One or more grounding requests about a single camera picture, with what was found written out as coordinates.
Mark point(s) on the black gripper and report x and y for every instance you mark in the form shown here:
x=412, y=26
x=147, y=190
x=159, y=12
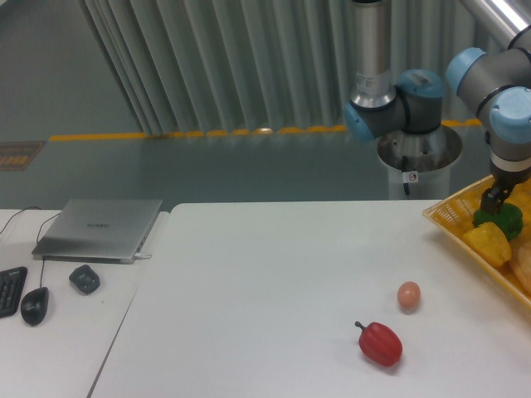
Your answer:
x=494, y=197

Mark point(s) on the green bell pepper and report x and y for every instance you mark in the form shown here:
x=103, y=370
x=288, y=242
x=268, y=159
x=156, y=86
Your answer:
x=509, y=218

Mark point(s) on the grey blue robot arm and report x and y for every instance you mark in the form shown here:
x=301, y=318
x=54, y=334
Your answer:
x=495, y=88

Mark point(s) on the yellow bell pepper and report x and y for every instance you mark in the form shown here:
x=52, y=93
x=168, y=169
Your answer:
x=489, y=241

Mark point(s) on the yellow plastic basket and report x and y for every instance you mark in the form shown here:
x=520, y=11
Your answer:
x=454, y=216

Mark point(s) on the red bell pepper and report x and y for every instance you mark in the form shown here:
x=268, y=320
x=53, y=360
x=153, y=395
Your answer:
x=380, y=344

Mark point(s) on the bread roll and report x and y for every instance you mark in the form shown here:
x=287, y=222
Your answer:
x=520, y=265

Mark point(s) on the brown egg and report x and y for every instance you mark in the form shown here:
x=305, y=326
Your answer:
x=409, y=296

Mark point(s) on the grey pleated curtain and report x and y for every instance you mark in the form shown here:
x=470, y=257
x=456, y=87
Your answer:
x=230, y=66

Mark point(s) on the silver closed laptop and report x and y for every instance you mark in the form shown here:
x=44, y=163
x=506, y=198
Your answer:
x=99, y=231

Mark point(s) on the small black device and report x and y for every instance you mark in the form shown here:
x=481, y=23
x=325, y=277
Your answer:
x=85, y=279

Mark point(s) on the black computer mouse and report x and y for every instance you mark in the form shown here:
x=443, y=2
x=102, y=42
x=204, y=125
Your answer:
x=34, y=306

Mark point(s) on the black keyboard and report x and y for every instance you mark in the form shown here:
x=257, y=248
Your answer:
x=12, y=283

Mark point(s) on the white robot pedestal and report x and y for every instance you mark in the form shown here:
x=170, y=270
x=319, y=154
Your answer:
x=419, y=166

